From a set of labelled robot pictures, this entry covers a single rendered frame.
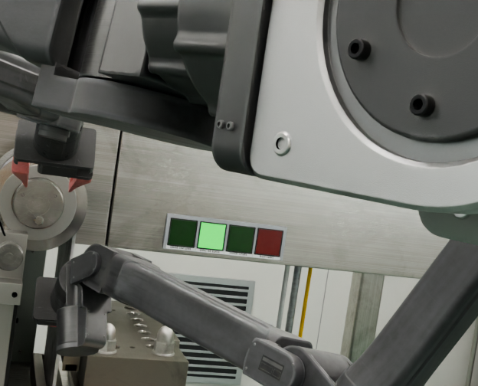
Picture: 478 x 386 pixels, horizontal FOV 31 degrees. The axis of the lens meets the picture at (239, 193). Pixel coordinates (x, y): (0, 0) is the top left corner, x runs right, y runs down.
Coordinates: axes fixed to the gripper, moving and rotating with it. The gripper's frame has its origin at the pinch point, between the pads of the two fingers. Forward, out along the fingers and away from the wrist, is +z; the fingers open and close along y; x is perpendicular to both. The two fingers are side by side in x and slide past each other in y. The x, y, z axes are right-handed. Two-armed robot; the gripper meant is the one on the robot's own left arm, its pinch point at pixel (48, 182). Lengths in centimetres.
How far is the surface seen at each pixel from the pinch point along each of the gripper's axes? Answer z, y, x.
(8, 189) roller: 10.3, -5.3, 5.0
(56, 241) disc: 15.2, 2.8, -0.2
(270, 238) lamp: 41, 47, 21
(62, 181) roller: 9.1, 2.5, 6.7
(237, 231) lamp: 40, 40, 22
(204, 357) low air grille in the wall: 278, 96, 102
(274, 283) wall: 254, 126, 132
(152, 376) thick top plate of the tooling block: 25.2, 19.8, -16.7
